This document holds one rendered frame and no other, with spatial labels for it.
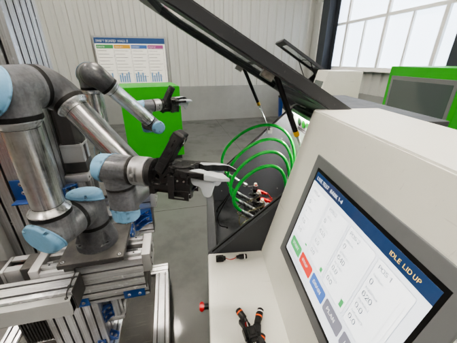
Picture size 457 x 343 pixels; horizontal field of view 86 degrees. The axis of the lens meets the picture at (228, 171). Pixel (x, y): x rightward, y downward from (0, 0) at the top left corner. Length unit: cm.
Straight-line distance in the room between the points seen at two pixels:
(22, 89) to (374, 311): 88
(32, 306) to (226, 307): 65
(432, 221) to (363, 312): 21
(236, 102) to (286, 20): 267
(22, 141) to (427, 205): 88
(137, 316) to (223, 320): 110
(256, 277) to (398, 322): 55
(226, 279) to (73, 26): 745
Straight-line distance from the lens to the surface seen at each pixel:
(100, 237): 105
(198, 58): 762
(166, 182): 62
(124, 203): 70
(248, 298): 91
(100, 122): 84
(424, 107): 370
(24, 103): 79
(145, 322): 186
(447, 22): 558
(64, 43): 796
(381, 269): 53
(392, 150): 55
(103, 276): 116
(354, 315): 59
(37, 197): 88
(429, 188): 49
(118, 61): 761
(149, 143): 453
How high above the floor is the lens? 169
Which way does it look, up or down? 24 degrees down
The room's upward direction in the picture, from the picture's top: straight up
